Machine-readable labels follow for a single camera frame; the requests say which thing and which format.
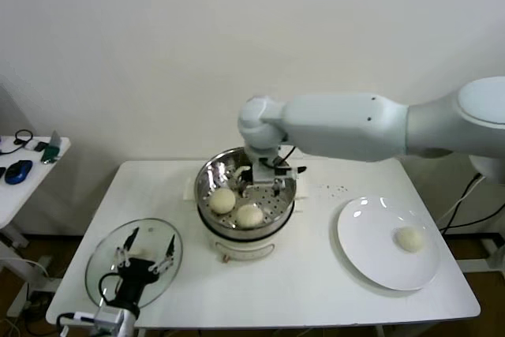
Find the perforated steel steamer basket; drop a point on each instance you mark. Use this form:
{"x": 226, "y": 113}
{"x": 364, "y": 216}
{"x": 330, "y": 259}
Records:
{"x": 276, "y": 207}

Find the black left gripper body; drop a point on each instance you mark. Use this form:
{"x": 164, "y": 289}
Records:
{"x": 133, "y": 278}

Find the large white plate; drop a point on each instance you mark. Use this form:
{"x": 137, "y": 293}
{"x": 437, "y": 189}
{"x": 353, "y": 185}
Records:
{"x": 367, "y": 242}

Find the green circuit device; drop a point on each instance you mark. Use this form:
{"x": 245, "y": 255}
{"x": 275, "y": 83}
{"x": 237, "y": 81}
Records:
{"x": 50, "y": 154}

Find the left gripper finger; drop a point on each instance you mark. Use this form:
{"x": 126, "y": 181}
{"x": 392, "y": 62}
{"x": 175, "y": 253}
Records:
{"x": 122, "y": 255}
{"x": 165, "y": 262}

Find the black floor power strip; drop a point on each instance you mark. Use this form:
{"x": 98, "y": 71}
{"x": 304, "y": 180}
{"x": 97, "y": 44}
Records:
{"x": 37, "y": 300}

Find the white electric cooker pot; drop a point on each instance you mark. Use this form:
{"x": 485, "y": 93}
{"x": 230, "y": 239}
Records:
{"x": 240, "y": 248}

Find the white steamed baozi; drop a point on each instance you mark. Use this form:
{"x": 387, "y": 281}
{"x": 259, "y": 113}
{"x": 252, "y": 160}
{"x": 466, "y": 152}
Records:
{"x": 249, "y": 216}
{"x": 240, "y": 174}
{"x": 222, "y": 200}
{"x": 410, "y": 239}

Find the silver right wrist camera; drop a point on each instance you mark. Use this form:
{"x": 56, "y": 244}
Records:
{"x": 264, "y": 173}

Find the small white gadget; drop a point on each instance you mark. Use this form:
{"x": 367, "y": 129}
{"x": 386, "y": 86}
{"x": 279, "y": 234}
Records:
{"x": 29, "y": 147}

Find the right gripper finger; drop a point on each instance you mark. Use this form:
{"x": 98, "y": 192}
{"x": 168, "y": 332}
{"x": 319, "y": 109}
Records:
{"x": 278, "y": 187}
{"x": 241, "y": 188}

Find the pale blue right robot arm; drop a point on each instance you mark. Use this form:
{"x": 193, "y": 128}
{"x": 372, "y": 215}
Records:
{"x": 335, "y": 128}

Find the small white side table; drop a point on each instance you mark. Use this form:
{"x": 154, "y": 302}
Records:
{"x": 47, "y": 179}

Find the round glass pot lid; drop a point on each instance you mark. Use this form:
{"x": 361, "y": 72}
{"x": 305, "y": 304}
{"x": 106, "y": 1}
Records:
{"x": 167, "y": 285}

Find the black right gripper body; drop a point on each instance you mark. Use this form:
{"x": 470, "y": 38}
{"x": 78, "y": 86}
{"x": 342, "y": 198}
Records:
{"x": 248, "y": 178}

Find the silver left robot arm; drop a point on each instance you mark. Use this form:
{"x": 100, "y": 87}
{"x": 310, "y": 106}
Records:
{"x": 116, "y": 319}

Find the grey upright phone stand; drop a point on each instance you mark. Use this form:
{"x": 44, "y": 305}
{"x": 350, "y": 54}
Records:
{"x": 56, "y": 139}

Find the small black gadget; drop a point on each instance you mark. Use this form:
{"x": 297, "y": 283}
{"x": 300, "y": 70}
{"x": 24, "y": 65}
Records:
{"x": 39, "y": 148}

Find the black power adapter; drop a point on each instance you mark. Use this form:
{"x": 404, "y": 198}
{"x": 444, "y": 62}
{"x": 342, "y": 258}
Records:
{"x": 478, "y": 176}

